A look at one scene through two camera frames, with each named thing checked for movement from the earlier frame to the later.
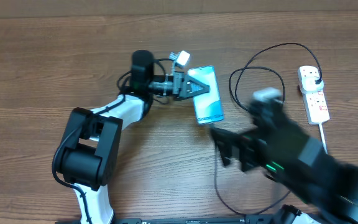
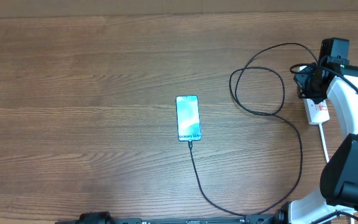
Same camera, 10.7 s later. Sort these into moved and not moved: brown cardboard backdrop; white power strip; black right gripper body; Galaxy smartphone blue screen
Moved: black right gripper body; Galaxy smartphone blue screen
Not moved: white power strip; brown cardboard backdrop
